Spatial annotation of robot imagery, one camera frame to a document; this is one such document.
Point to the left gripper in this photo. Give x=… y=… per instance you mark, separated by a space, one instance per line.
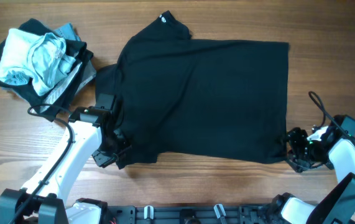
x=104 y=159

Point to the light blue garment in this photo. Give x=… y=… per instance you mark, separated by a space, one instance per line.
x=40 y=59

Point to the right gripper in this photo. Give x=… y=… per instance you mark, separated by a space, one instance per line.
x=294 y=135

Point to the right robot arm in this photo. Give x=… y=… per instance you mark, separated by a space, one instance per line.
x=332 y=146

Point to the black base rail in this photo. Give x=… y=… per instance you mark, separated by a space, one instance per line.
x=244 y=214

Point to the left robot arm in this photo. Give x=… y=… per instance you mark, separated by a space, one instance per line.
x=42 y=198

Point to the grey blue garment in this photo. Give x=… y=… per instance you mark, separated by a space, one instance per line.
x=67 y=32

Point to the black garment in pile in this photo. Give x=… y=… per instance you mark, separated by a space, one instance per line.
x=63 y=94

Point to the dark teal t-shirt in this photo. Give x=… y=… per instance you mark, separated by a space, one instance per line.
x=218 y=98

